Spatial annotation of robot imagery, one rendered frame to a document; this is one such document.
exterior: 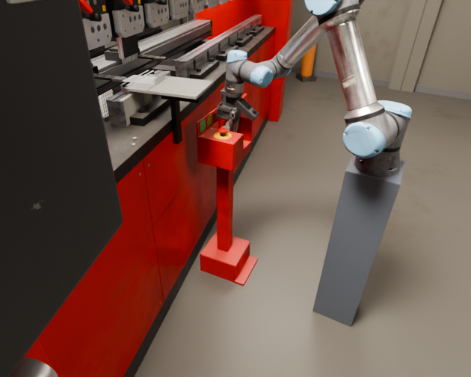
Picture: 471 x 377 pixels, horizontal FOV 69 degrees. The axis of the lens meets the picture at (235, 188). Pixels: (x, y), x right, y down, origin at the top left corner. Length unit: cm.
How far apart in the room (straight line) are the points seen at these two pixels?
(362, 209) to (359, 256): 22
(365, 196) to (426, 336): 81
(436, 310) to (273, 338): 81
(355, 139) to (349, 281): 69
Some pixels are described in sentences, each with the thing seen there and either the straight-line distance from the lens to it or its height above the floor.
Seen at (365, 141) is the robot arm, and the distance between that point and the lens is 108.
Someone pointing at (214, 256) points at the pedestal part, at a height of 12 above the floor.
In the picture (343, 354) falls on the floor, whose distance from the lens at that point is 168.
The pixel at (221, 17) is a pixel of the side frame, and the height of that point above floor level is 92.
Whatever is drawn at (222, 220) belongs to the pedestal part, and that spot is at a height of 32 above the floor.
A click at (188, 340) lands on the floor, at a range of 164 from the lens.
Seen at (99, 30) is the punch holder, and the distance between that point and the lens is 114.
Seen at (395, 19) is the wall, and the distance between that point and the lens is 499.
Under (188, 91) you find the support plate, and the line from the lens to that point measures 122.
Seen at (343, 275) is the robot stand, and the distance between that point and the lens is 155.
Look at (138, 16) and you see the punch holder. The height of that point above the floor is 121.
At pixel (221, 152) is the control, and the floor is 73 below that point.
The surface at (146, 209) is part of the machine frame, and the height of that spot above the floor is 64.
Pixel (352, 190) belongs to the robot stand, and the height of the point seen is 71.
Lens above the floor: 139
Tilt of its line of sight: 34 degrees down
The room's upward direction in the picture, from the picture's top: 2 degrees clockwise
